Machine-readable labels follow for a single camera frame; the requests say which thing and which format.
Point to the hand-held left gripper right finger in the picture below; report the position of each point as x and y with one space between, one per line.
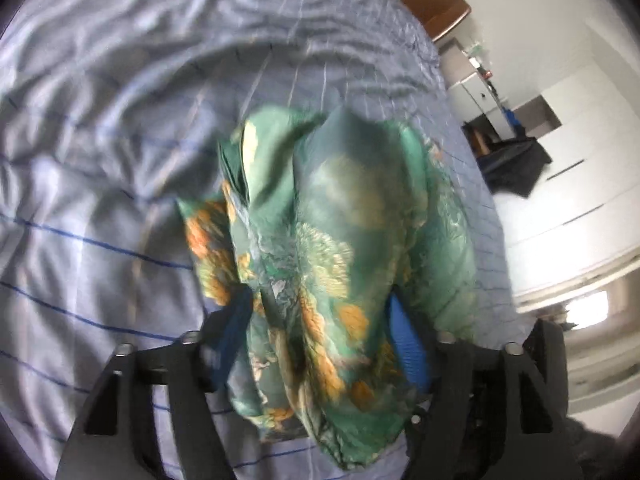
407 345

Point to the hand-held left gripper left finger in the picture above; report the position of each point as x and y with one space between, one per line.
235 330

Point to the green floral garment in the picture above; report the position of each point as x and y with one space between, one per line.
325 240

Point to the person's dark clothing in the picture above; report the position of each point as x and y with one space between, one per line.
600 455

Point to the black jacket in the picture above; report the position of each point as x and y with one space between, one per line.
510 160

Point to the white wardrobe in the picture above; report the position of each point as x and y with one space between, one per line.
585 135

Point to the blue checked duvet bed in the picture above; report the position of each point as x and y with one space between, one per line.
125 135

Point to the blue desk clutter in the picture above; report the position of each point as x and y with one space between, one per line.
511 119

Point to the white bedside cabinet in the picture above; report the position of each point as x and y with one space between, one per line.
475 95

